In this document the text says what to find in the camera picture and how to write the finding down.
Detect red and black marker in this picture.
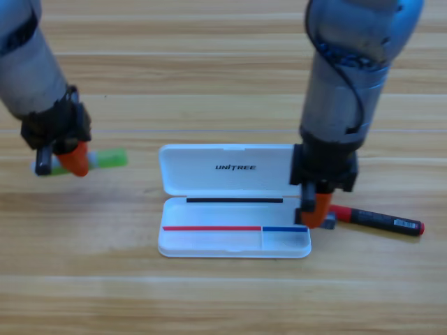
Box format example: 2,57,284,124
330,204,426,237

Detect white Unitree pencil case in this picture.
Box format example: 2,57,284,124
156,143,312,260

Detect dark blue eraser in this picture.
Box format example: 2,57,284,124
295,208,337,231

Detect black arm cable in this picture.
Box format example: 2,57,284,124
304,6,366,135

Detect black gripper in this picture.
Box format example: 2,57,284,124
288,131,364,230
20,85,92,178

